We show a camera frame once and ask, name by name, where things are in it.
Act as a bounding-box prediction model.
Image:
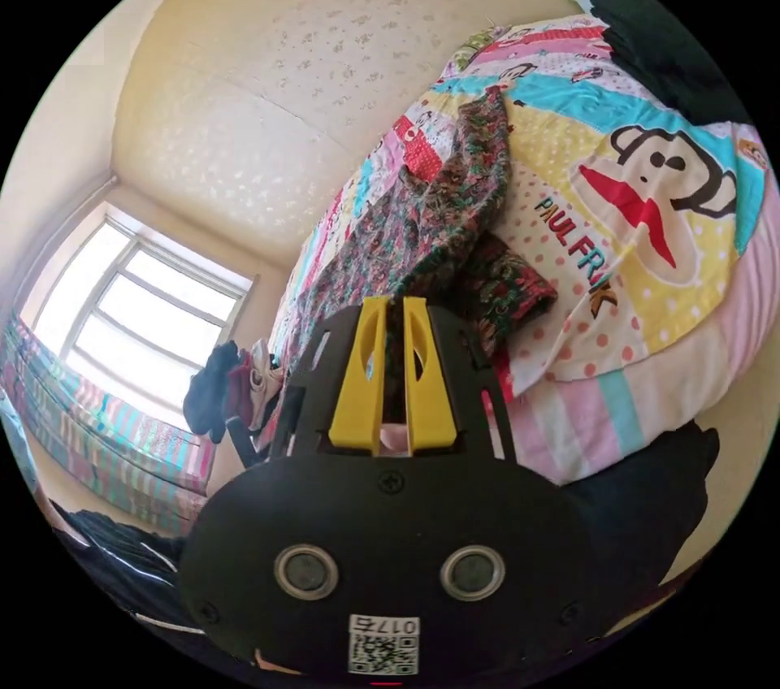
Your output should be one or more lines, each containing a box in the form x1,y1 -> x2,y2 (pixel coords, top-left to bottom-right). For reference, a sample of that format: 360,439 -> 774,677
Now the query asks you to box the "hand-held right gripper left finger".
327,297 -> 388,454

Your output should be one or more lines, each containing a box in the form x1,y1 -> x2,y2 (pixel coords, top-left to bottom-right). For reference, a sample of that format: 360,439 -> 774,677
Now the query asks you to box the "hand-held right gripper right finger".
401,297 -> 457,456

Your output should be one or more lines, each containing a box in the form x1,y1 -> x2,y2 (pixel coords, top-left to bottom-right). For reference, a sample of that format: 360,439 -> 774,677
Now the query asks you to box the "patterned floral long sleeve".
275,85 -> 559,419

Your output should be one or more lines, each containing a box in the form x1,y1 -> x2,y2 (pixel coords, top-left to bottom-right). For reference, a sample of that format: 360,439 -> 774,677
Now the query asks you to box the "pile of clothes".
182,337 -> 288,446

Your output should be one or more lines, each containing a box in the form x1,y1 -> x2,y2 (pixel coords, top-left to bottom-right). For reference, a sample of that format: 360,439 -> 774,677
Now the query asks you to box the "window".
18,201 -> 260,428

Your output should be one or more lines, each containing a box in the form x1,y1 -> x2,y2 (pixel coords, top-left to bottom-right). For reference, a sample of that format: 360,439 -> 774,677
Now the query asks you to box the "bed with cartoon printed quilt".
267,13 -> 770,490

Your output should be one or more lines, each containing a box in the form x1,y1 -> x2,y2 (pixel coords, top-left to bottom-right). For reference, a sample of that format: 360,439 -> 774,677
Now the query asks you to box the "striped colourful cloth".
0,315 -> 213,538

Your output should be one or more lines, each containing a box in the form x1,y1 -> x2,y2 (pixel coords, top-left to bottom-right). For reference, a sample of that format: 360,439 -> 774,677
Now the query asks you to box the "black garment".
589,0 -> 758,127

